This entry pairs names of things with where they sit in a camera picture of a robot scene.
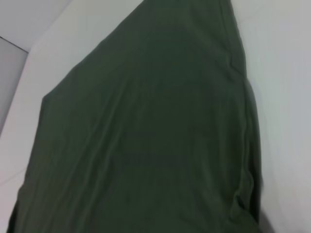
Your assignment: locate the dark green shirt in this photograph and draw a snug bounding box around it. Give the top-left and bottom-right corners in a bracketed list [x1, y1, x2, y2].
[6, 0, 266, 233]

